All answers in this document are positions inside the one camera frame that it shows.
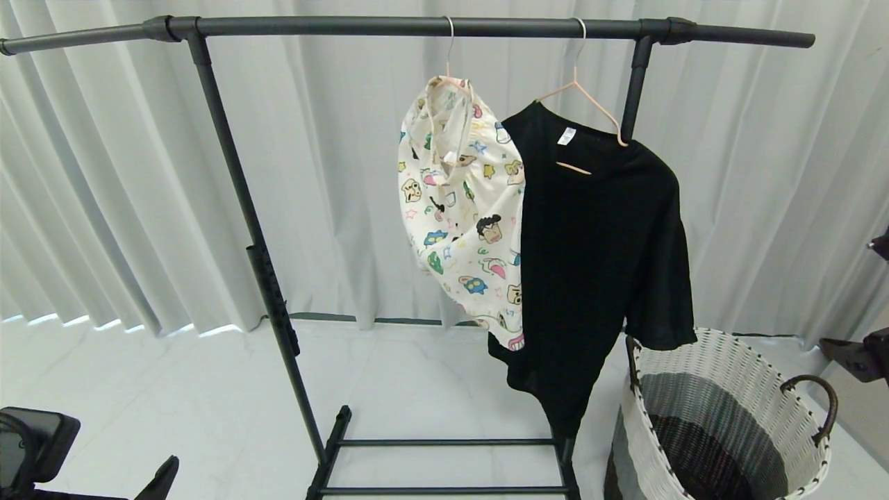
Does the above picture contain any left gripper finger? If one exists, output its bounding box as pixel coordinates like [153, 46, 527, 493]
[135, 455, 180, 500]

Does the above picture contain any black t-shirt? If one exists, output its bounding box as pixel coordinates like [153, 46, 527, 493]
[486, 101, 698, 440]

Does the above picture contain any pink clothes hanger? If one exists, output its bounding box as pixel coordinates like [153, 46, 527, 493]
[444, 15, 476, 98]
[535, 17, 629, 176]

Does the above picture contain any cream printed garment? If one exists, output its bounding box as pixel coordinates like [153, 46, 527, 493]
[397, 75, 526, 351]

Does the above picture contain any white laundry basket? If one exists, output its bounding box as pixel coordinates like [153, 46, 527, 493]
[604, 328, 840, 500]

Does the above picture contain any black clothes rack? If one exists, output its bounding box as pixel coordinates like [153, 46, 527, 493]
[0, 15, 817, 500]

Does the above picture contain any white curtain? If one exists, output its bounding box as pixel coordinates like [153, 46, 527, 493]
[0, 0, 889, 348]

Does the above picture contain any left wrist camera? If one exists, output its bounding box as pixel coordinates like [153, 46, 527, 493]
[0, 406, 81, 500]

